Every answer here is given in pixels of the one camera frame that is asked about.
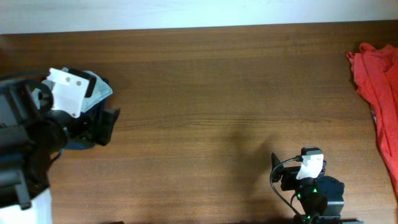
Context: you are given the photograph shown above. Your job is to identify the light blue t-shirt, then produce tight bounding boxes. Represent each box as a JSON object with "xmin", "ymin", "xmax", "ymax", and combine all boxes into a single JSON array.
[{"xmin": 32, "ymin": 67, "xmax": 113, "ymax": 118}]

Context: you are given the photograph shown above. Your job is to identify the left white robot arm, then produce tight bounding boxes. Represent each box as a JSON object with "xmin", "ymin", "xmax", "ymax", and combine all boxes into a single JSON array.
[{"xmin": 1, "ymin": 80, "xmax": 120, "ymax": 223}]

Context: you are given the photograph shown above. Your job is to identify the folded dark navy garment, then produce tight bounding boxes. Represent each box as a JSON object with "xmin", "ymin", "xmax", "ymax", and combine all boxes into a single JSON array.
[{"xmin": 64, "ymin": 72, "xmax": 118, "ymax": 151}]

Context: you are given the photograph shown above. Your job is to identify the red garment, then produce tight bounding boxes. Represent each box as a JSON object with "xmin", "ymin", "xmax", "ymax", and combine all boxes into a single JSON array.
[{"xmin": 346, "ymin": 42, "xmax": 397, "ymax": 194}]

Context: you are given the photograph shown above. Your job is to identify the dark base at table edge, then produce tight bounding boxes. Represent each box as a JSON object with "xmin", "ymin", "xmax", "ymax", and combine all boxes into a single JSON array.
[{"xmin": 339, "ymin": 220, "xmax": 364, "ymax": 224}]

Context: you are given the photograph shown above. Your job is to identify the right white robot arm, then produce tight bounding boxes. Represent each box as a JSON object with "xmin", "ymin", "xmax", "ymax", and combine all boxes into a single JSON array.
[{"xmin": 269, "ymin": 149, "xmax": 345, "ymax": 224}]

